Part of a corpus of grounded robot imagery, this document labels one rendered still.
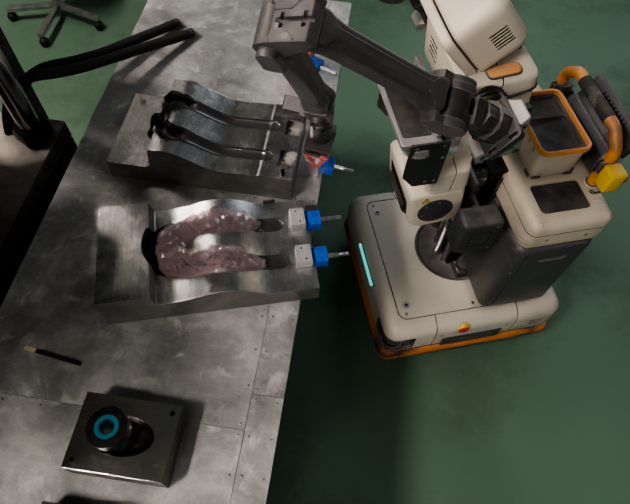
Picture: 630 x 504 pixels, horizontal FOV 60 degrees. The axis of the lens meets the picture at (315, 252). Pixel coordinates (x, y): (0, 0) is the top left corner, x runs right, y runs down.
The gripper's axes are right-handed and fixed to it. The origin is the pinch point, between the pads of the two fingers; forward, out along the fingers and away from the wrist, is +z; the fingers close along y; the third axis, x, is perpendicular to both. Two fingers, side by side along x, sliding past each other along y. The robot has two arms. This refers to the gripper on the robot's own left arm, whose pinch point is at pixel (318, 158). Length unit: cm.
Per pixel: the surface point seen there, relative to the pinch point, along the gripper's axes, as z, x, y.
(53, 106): 88, -148, -63
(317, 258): -3.0, 8.3, 32.0
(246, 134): -3.7, -20.3, 0.8
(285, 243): -1.4, -0.5, 29.3
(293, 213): -4.0, -0.7, 21.9
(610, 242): 83, 123, -62
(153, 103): -1, -50, -4
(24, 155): 7, -81, 19
